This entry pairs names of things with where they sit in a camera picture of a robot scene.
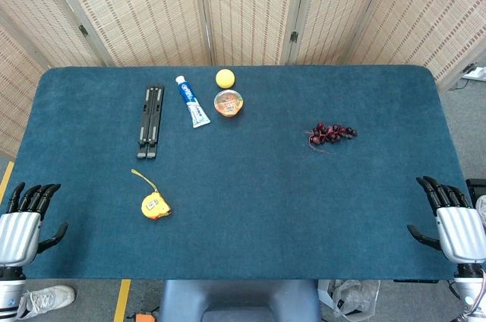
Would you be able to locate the yellow ball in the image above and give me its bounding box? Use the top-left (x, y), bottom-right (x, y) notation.
top-left (215, 68), bottom-right (237, 90)

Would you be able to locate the dark red grape bunch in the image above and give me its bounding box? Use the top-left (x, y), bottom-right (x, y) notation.
top-left (305, 122), bottom-right (358, 156)

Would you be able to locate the white sneaker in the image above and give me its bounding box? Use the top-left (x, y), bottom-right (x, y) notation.
top-left (15, 285), bottom-right (77, 321)

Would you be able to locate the blue white toothpaste tube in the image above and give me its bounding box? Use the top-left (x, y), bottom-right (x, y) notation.
top-left (175, 75), bottom-right (211, 129)

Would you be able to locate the yellow tape measure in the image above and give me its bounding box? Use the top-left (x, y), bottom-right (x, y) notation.
top-left (131, 169), bottom-right (173, 221)

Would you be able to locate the woven folding screen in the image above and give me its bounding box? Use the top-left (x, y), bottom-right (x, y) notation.
top-left (0, 0), bottom-right (486, 158)

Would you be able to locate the clear plastic bag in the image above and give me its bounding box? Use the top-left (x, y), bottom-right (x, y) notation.
top-left (317, 279), bottom-right (381, 318)

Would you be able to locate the white power strip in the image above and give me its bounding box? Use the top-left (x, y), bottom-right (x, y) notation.
top-left (461, 63), bottom-right (486, 82)

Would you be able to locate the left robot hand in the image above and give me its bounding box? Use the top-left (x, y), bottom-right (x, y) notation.
top-left (0, 182), bottom-right (69, 267)

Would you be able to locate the blue table cloth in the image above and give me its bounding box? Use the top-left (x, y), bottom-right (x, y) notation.
top-left (10, 65), bottom-right (472, 281)

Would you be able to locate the black box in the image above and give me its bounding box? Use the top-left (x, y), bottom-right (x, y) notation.
top-left (465, 178), bottom-right (486, 209)

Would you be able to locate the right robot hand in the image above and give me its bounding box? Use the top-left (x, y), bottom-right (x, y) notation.
top-left (406, 175), bottom-right (486, 264)

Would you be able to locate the orange fruit jelly cup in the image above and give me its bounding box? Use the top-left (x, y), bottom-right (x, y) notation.
top-left (213, 89), bottom-right (245, 118)

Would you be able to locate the black folding stand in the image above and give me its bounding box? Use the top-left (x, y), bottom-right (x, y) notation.
top-left (136, 85), bottom-right (166, 160)

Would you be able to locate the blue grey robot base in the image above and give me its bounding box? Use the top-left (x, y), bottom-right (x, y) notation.
top-left (158, 279), bottom-right (323, 322)

